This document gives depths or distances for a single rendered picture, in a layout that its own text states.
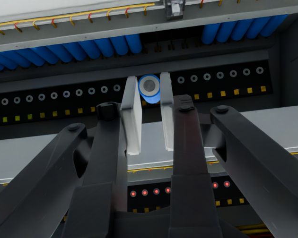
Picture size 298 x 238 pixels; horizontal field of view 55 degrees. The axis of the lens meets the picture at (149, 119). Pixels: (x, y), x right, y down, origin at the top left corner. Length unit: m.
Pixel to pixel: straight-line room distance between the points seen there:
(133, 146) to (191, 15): 0.21
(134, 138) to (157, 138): 0.16
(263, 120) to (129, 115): 0.21
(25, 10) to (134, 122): 0.22
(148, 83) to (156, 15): 0.14
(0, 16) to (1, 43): 0.03
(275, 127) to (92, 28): 0.23
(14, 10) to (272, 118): 0.30
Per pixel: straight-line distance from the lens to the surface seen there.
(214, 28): 0.38
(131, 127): 0.16
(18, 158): 0.36
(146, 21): 0.34
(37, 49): 0.40
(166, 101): 0.16
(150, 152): 0.32
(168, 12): 0.32
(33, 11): 0.35
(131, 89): 0.19
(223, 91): 0.46
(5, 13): 0.36
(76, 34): 0.35
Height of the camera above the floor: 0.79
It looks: 15 degrees up
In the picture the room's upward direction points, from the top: 173 degrees clockwise
